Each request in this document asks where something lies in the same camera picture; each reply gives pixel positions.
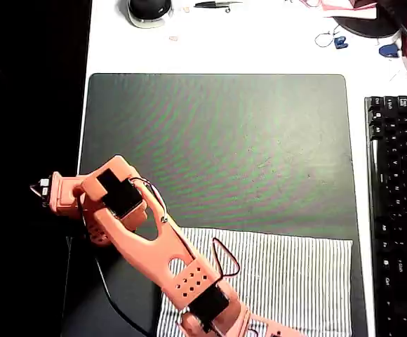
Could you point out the black round pad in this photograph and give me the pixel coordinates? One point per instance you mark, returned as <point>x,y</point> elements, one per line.
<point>365,27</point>

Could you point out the black keyboard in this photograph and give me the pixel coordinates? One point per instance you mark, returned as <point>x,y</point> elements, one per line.
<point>400,175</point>

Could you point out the striped grey white cloth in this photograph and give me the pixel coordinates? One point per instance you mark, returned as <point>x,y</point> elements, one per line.
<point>294,281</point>

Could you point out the small clear plastic scrap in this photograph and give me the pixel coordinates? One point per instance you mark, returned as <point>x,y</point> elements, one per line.
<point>173,38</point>
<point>185,8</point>

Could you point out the blue plastic piece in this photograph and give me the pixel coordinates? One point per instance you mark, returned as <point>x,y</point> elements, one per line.
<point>387,51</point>

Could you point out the blue plastic clip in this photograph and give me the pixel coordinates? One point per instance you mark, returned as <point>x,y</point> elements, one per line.
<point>339,43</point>

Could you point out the pink paper sheet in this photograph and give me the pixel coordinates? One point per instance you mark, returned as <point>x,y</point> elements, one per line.
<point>347,8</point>

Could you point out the black pen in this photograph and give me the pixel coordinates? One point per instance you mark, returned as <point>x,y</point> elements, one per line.
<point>207,4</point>

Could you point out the black desk mat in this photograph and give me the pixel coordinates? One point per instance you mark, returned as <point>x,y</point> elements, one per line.
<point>224,140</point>

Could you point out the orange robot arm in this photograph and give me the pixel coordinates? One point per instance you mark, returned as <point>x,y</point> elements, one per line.
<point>147,245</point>

